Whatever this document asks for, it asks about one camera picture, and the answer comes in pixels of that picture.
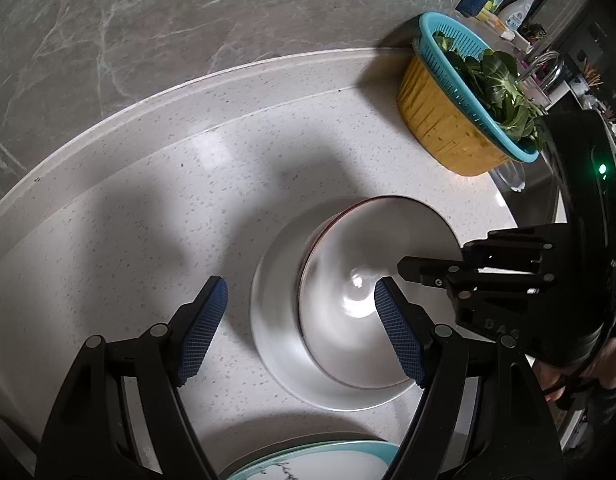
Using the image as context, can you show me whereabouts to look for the large teal floral plate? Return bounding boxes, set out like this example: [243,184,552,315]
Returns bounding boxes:
[230,440,399,480]

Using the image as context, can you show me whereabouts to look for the stainless steel sink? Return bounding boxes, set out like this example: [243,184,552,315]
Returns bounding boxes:
[504,153,561,228]

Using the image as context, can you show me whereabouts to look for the clear glass bowl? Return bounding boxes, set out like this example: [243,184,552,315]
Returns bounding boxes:
[489,160,526,193]

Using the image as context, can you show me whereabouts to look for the green leafy vegetables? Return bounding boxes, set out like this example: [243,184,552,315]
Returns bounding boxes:
[431,30,543,153]

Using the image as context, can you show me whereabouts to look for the chopsticks holder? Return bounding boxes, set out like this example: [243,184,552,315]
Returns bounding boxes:
[582,60,603,91]

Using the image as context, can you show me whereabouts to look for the white spray bottle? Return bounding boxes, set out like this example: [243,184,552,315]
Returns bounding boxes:
[498,0,535,32]

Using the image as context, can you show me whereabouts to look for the chrome faucet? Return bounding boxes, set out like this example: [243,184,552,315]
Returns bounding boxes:
[515,50,564,91]

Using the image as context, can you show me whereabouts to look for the red-rimmed patterned bowl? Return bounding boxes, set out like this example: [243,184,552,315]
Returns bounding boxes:
[297,195,461,391]

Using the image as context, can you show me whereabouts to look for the teal colander basket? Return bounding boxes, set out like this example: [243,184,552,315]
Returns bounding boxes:
[413,12,542,162]

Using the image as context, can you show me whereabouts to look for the large white bowl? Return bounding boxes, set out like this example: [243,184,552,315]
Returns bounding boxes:
[249,196,415,412]

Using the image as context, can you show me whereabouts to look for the yellow basin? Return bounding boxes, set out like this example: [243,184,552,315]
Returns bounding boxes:
[397,55,511,177]

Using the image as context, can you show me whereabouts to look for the person's right hand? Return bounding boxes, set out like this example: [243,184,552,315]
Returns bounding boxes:
[532,337,616,390]

